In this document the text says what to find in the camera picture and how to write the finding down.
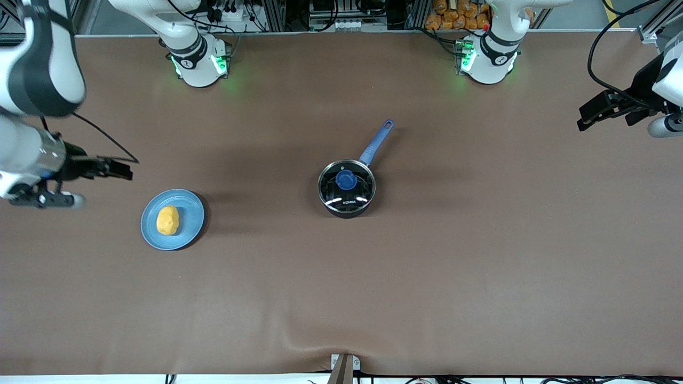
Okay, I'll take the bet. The yellow sponge block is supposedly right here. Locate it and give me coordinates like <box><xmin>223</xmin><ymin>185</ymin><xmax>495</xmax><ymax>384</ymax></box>
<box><xmin>156</xmin><ymin>205</ymin><xmax>180</xmax><ymax>236</ymax></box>

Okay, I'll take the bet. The glass lid with blue knob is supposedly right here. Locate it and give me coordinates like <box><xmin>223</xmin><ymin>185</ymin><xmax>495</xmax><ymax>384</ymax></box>
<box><xmin>319</xmin><ymin>160</ymin><xmax>376</xmax><ymax>212</ymax></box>

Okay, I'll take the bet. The blue round plate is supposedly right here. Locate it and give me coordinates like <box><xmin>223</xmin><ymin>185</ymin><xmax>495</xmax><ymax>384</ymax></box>
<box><xmin>140</xmin><ymin>189</ymin><xmax>205</xmax><ymax>251</ymax></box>

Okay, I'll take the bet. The bag of orange items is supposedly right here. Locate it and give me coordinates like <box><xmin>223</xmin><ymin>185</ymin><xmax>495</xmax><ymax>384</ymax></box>
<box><xmin>425</xmin><ymin>0</ymin><xmax>492</xmax><ymax>31</ymax></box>

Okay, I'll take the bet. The white power strip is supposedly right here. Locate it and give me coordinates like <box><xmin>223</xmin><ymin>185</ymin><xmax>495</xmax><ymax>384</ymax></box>
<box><xmin>205</xmin><ymin>0</ymin><xmax>252</xmax><ymax>23</ymax></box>

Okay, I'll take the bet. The dark blue bowl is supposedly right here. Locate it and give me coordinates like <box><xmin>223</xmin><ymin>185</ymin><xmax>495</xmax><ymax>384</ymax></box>
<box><xmin>317</xmin><ymin>119</ymin><xmax>395</xmax><ymax>219</ymax></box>

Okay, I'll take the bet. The brown table mat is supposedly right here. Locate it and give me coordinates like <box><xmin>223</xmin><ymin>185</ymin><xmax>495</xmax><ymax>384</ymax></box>
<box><xmin>0</xmin><ymin>29</ymin><xmax>683</xmax><ymax>377</ymax></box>

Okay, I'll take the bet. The black cable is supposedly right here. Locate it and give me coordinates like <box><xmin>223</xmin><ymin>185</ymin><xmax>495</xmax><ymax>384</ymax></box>
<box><xmin>38</xmin><ymin>111</ymin><xmax>140</xmax><ymax>164</ymax></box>
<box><xmin>587</xmin><ymin>0</ymin><xmax>658</xmax><ymax>99</ymax></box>

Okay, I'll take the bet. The aluminium frame profile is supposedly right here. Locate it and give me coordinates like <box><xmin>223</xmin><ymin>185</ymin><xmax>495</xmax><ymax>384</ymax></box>
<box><xmin>637</xmin><ymin>0</ymin><xmax>683</xmax><ymax>44</ymax></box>

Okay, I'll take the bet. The metal clamp bracket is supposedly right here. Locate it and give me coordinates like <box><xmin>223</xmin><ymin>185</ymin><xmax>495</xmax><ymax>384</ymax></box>
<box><xmin>330</xmin><ymin>353</ymin><xmax>362</xmax><ymax>384</ymax></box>

